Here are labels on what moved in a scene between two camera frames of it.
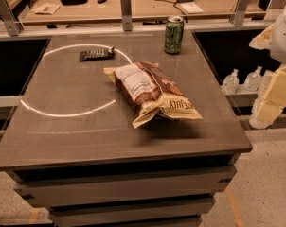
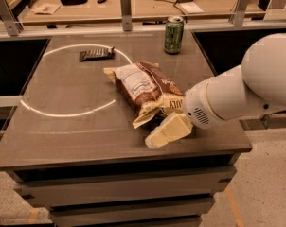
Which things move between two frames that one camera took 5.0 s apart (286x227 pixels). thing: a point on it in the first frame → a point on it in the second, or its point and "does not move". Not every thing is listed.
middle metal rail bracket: x=126 y=11 does not move
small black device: x=101 y=0 does not move
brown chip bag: x=150 y=91 does not move
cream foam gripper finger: x=275 y=94 → x=173 y=127
